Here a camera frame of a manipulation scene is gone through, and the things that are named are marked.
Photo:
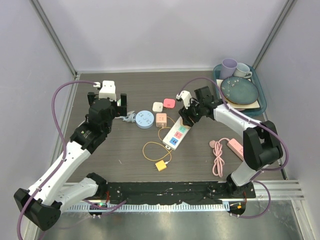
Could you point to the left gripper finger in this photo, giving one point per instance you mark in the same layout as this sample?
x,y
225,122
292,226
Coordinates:
x,y
91,96
121,110

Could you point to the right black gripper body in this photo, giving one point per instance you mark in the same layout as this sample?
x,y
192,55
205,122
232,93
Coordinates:
x,y
196,109

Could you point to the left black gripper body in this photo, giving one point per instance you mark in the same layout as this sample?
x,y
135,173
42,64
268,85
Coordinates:
x,y
114,110

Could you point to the white multicolour power strip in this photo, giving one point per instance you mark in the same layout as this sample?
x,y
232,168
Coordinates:
x,y
175,135

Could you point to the orange cube socket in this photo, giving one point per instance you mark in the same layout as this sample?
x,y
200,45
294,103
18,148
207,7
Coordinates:
x,y
187,122

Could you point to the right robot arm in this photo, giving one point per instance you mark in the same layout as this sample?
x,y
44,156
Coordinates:
x,y
261,147

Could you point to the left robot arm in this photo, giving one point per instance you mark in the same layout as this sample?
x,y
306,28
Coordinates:
x,y
45,201

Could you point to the round light blue socket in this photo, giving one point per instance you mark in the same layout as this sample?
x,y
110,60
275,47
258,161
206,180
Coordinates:
x,y
144,119

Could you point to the red pink flat charger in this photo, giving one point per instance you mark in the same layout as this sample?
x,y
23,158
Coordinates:
x,y
169,103

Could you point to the pink cube socket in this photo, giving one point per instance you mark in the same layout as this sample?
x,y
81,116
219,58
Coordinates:
x,y
161,120

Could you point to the white flat charger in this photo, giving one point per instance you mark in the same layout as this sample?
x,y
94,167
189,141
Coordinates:
x,y
157,107

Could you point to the dark blue plate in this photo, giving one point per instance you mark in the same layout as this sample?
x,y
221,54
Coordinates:
x,y
239,90

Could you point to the purple cup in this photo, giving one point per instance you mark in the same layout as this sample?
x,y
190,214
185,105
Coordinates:
x,y
228,68

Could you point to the pink power strip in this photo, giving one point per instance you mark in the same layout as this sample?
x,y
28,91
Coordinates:
x,y
236,147

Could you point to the grey blue mug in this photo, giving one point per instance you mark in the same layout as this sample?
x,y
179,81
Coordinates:
x,y
242,70

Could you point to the yellow charger block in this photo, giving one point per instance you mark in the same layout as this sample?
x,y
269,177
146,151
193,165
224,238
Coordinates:
x,y
161,165

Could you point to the teal plastic tray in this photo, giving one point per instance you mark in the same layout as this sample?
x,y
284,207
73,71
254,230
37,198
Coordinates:
x,y
255,80

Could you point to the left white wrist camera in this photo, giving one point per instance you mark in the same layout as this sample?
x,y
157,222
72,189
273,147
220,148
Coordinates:
x,y
106,90

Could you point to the black mounting base plate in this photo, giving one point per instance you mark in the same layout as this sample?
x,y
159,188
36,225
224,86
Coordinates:
x,y
176,192

